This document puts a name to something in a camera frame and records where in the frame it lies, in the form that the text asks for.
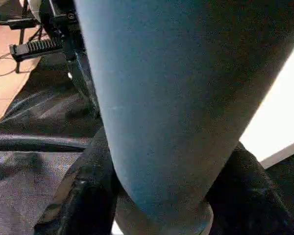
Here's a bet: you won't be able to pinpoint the white plastic table leg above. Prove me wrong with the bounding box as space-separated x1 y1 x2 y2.
73 0 294 235

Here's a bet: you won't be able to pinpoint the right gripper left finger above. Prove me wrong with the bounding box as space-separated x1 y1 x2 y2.
33 126 122 235

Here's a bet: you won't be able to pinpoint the black plastic mat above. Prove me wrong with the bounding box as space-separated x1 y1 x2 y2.
0 51 294 235

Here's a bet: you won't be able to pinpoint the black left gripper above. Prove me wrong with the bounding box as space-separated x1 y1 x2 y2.
9 0 101 119

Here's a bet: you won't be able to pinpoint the white plastic table top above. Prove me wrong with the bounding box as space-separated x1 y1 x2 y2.
239 34 294 169

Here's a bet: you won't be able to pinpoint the black metal table frame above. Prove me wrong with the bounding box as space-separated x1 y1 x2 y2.
0 0 42 74

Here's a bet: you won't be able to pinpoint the thin black floor cables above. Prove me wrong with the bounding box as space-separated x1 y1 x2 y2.
0 51 23 79

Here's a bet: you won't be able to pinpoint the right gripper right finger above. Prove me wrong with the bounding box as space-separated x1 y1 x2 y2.
206 142 294 235

